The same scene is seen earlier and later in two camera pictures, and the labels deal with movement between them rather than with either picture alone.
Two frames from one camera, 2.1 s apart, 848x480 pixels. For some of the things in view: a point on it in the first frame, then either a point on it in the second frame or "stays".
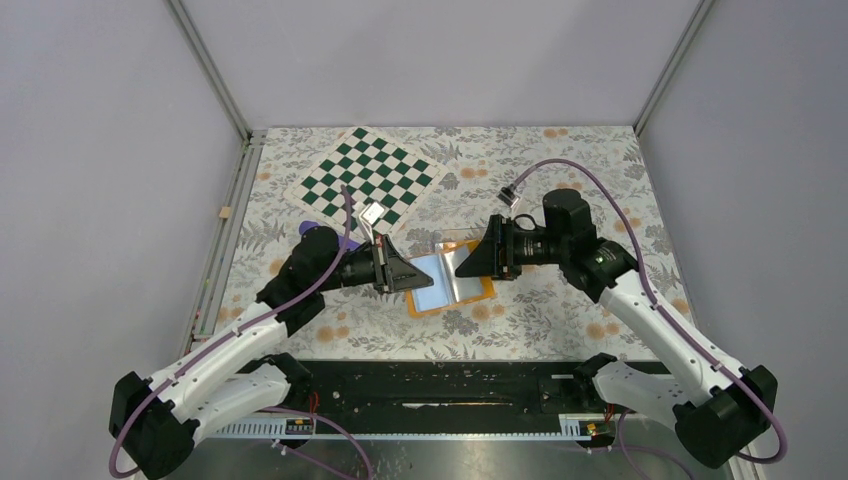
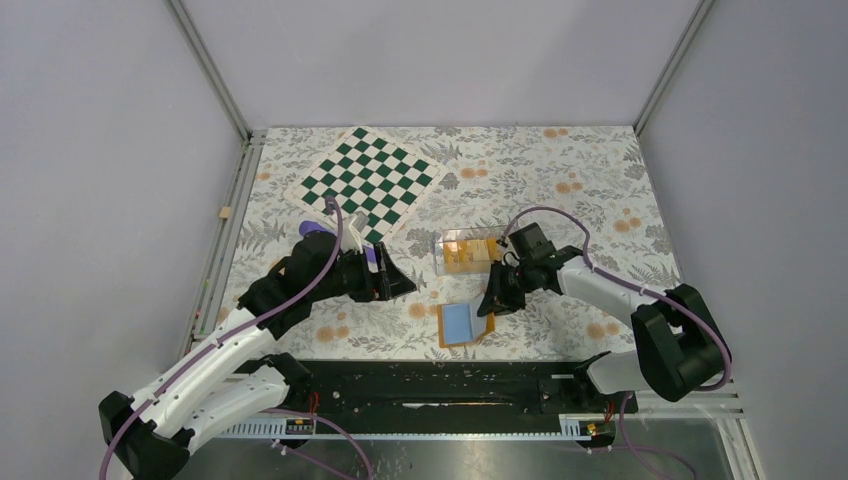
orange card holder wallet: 449,293 to 461,323
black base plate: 446,385 stays
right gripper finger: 487,258 to 503,303
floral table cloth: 415,304 stays
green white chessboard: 373,171 stays
